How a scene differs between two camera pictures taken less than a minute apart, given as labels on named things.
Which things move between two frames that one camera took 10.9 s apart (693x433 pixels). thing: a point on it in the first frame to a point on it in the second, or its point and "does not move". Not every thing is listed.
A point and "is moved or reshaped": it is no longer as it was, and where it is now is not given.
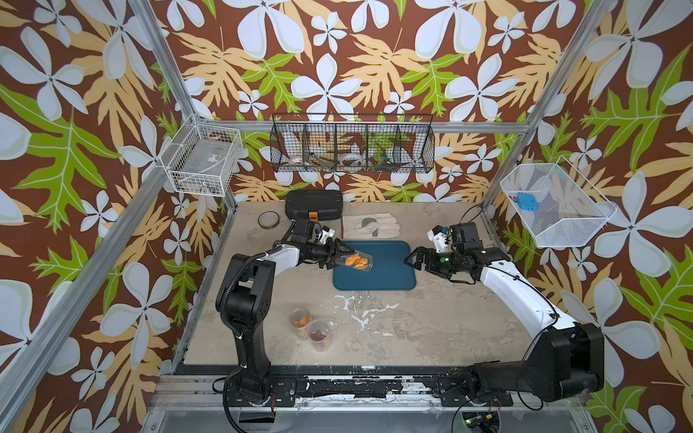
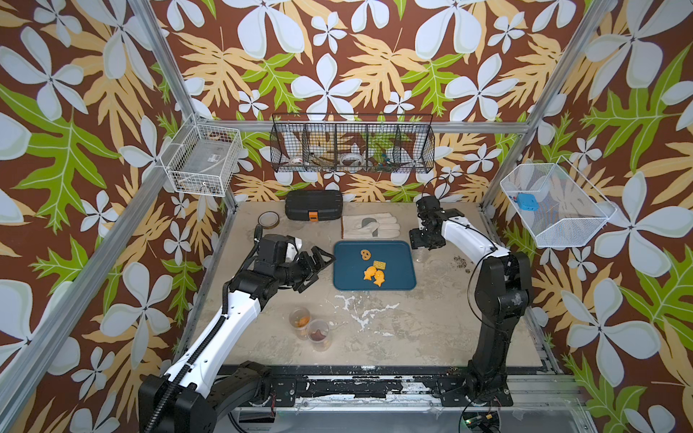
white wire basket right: (557, 206) does not move
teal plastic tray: (389, 270) does not move
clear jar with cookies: (359, 261) is moved or reshaped
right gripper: (429, 264) to (415, 241)
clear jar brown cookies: (319, 334) does not move
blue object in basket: (527, 201) does not move
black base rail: (457, 385) does not move
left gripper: (334, 253) to (318, 263)
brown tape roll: (268, 219) does not move
